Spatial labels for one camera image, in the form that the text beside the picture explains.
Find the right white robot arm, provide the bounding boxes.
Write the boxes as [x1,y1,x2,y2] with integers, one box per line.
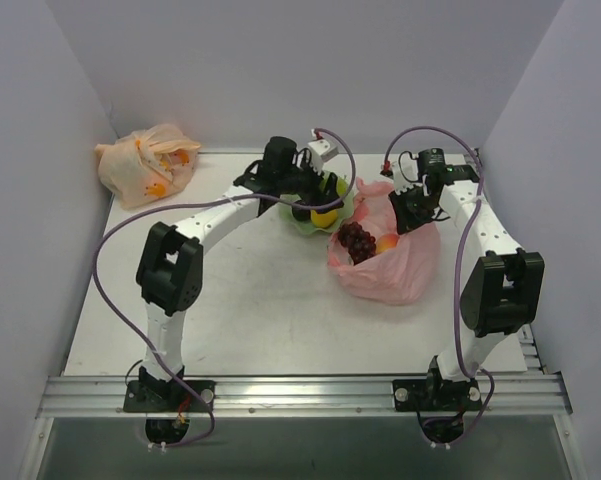
[389,164,545,409]

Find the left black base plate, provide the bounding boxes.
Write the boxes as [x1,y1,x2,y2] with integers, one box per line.
[122,379,216,413]

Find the green apple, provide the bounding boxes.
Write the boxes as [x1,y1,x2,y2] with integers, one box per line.
[320,176,348,200]

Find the pink plastic bag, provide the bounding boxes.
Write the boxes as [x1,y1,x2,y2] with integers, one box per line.
[327,178,441,305]

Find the dark purple plum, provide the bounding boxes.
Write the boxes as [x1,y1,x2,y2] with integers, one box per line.
[291,207,311,222]

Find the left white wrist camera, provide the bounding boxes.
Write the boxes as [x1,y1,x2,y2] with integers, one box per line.
[307,129,339,164]

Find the aluminium rail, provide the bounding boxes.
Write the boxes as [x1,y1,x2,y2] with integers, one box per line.
[37,374,572,419]

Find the green leaf-shaped plate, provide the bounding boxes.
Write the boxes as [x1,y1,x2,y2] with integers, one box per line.
[276,174,355,235]

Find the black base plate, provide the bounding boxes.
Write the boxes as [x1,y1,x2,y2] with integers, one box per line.
[392,378,482,413]
[122,379,216,413]

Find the orange peach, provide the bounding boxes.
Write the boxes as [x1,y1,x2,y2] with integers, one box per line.
[375,233,400,255]

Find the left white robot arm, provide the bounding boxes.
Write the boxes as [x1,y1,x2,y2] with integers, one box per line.
[136,136,343,411]

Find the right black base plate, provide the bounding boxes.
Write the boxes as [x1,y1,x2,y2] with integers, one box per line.
[392,378,482,413]

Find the orange tied plastic bag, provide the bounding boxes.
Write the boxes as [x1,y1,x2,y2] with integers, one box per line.
[95,124,201,210]

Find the red grape bunch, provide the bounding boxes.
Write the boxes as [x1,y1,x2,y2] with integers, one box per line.
[337,222,376,265]

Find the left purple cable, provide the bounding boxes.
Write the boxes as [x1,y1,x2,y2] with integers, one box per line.
[92,126,356,446]

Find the yellow pear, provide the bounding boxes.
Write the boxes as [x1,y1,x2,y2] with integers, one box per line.
[310,210,338,229]

